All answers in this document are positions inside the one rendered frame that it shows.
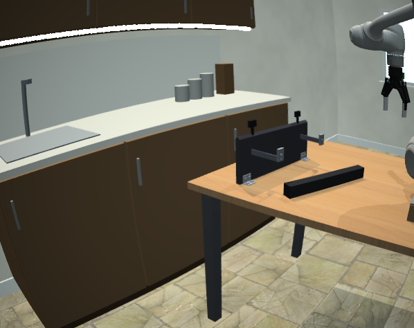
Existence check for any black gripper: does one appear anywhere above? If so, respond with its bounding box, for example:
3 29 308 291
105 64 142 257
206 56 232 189
381 66 411 118

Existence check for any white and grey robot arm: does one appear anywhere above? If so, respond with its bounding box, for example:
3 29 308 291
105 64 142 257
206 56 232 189
350 0 414 179

